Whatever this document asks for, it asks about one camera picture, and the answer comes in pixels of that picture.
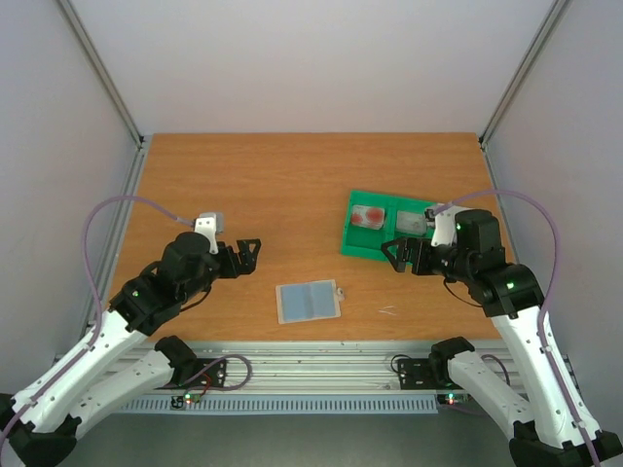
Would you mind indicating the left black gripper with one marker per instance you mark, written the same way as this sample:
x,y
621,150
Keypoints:
x,y
248,264

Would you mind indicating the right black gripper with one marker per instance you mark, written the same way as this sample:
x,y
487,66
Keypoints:
x,y
416,256

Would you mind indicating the translucent grey card holder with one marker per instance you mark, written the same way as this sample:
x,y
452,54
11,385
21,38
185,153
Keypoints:
x,y
310,301

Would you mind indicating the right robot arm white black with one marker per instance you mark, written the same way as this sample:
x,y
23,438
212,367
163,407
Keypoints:
x,y
547,425

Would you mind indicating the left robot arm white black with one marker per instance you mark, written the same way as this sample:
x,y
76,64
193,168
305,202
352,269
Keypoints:
x,y
44,421

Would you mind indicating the grey patterned card in bin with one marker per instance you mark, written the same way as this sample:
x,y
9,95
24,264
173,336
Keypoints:
x,y
411,222

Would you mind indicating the card with red circles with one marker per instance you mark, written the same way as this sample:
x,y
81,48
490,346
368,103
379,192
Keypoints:
x,y
367,217

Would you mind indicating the green middle bin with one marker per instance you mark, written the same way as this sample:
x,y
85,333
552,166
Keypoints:
x,y
407,204

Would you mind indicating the green bin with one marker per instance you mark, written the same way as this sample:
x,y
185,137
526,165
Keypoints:
x,y
407,204
359,240

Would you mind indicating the green left bin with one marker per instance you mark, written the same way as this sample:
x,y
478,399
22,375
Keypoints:
x,y
359,240

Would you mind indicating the right small circuit board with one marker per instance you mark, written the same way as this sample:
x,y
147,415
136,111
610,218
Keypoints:
x,y
453,399

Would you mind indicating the small circuit board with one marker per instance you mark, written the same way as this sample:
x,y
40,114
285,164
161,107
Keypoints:
x,y
453,399
182,402

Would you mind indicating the left small circuit board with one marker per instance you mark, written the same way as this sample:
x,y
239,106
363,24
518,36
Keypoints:
x,y
182,402

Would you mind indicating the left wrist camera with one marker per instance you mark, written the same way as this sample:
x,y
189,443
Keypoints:
x,y
210,225

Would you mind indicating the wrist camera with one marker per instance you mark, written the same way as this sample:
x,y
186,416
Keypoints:
x,y
444,225
210,225

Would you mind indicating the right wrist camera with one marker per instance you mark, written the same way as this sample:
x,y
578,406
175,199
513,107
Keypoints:
x,y
444,225

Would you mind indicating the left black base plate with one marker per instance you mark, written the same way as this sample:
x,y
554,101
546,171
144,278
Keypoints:
x,y
199,373

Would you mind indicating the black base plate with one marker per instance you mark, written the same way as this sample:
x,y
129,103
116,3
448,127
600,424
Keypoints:
x,y
416,374
199,373

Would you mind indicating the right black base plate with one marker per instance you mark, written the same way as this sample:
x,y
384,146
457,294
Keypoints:
x,y
416,374

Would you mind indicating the grey slotted cable duct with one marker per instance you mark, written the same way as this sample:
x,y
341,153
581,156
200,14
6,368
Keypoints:
x,y
238,404

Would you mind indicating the left aluminium frame post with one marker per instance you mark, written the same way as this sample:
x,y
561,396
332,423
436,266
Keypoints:
x,y
87,45

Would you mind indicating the aluminium frame post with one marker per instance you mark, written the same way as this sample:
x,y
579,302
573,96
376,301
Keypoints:
x,y
538,43
87,45

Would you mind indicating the right aluminium frame post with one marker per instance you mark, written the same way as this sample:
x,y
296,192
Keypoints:
x,y
538,43

